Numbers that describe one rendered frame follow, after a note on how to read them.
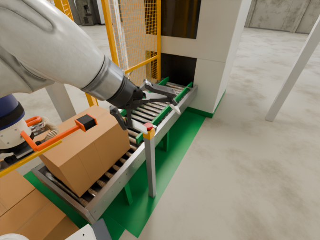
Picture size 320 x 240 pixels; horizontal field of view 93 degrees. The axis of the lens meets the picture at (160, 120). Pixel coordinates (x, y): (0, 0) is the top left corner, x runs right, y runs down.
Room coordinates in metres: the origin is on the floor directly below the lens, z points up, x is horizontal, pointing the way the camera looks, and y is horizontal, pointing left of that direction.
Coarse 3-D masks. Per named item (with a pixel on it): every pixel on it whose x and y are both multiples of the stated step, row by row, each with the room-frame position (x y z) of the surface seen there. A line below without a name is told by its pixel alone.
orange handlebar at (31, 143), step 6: (30, 120) 0.70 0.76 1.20; (36, 120) 0.69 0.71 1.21; (78, 126) 0.64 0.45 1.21; (24, 132) 0.59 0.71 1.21; (66, 132) 0.59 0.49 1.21; (72, 132) 0.61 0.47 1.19; (24, 138) 0.55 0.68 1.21; (30, 138) 0.55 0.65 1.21; (54, 138) 0.54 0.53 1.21; (60, 138) 0.56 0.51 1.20; (30, 144) 0.50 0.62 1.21; (42, 144) 0.50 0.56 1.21; (48, 144) 0.51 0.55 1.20; (36, 150) 0.48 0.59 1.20
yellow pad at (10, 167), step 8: (56, 144) 0.62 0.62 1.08; (32, 152) 0.55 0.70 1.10; (40, 152) 0.56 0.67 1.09; (8, 160) 0.48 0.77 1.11; (16, 160) 0.50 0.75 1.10; (24, 160) 0.50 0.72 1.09; (0, 168) 0.45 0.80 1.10; (8, 168) 0.45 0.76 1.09; (16, 168) 0.47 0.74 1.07; (0, 176) 0.42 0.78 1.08
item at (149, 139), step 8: (152, 128) 0.86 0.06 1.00; (144, 136) 0.83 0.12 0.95; (152, 136) 0.83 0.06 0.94; (144, 144) 0.84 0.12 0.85; (152, 144) 0.84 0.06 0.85; (152, 152) 0.83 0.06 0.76; (152, 160) 0.83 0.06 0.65; (152, 168) 0.82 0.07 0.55; (152, 176) 0.82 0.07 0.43; (152, 184) 0.81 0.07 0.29; (152, 192) 0.81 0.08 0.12
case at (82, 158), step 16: (80, 112) 1.14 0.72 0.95; (96, 112) 1.14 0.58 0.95; (64, 128) 0.92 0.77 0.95; (96, 128) 0.92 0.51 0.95; (112, 128) 0.93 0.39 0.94; (64, 144) 0.75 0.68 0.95; (80, 144) 0.75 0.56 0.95; (96, 144) 0.79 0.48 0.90; (112, 144) 0.90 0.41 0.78; (128, 144) 1.04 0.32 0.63; (48, 160) 0.63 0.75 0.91; (64, 160) 0.61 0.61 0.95; (80, 160) 0.66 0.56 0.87; (96, 160) 0.75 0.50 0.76; (112, 160) 0.86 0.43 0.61; (64, 176) 0.56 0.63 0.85; (80, 176) 0.62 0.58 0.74; (96, 176) 0.71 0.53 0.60; (80, 192) 0.58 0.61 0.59
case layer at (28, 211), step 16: (0, 160) 0.91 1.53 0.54; (16, 176) 0.74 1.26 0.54; (0, 192) 0.60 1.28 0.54; (16, 192) 0.60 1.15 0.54; (32, 192) 0.60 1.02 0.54; (0, 208) 0.48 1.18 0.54; (16, 208) 0.48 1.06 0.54; (32, 208) 0.48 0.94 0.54; (48, 208) 0.48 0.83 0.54; (0, 224) 0.38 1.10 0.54; (16, 224) 0.38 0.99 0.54; (32, 224) 0.38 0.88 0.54; (48, 224) 0.38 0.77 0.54; (64, 224) 0.40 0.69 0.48
